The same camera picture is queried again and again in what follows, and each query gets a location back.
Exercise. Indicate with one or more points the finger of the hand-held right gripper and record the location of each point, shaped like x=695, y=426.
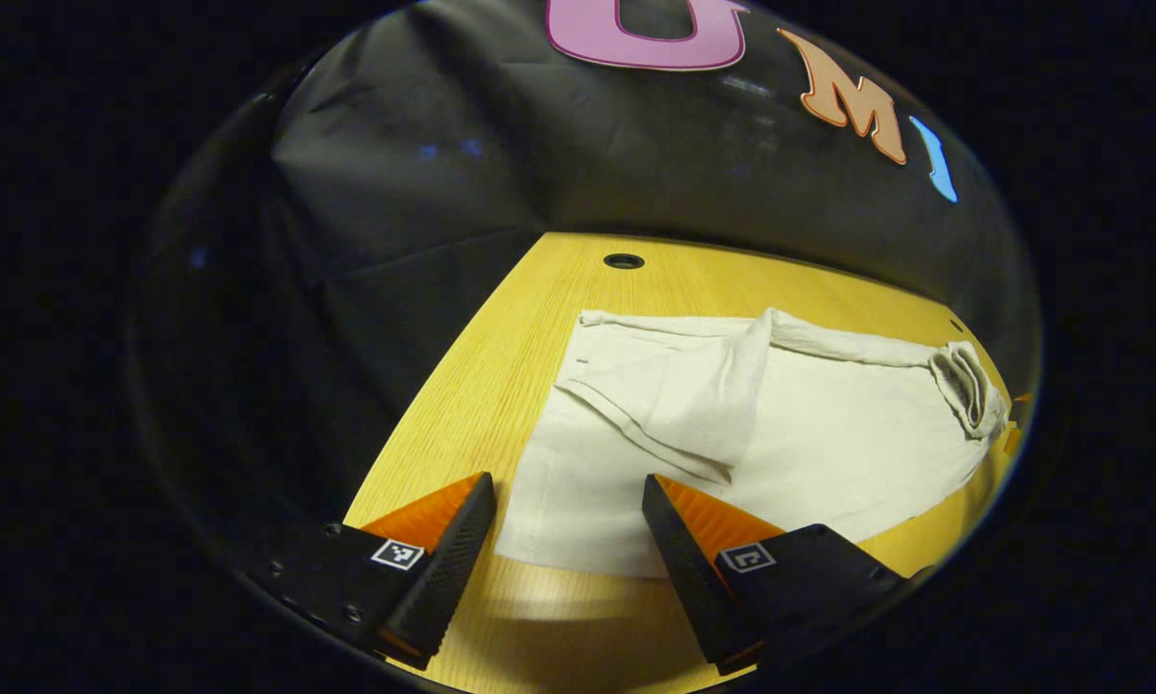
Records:
x=1014, y=439

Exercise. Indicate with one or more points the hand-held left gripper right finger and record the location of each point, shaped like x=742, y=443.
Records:
x=688, y=578

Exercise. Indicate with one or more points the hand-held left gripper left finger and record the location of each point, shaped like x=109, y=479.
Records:
x=452, y=578

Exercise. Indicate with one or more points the white jeans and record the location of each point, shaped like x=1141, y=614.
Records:
x=828, y=434

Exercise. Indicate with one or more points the black backdrop cloth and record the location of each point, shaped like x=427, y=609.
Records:
x=491, y=164

